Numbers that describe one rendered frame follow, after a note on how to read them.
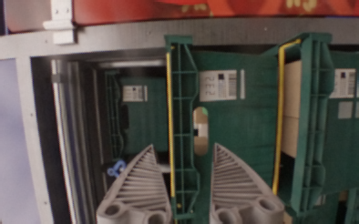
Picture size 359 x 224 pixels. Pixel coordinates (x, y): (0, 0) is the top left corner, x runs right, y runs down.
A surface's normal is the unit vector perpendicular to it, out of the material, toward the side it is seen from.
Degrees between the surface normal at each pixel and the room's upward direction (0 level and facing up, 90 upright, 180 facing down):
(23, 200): 90
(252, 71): 93
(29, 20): 90
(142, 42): 90
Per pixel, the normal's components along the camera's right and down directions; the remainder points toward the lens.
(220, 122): 0.08, 0.09
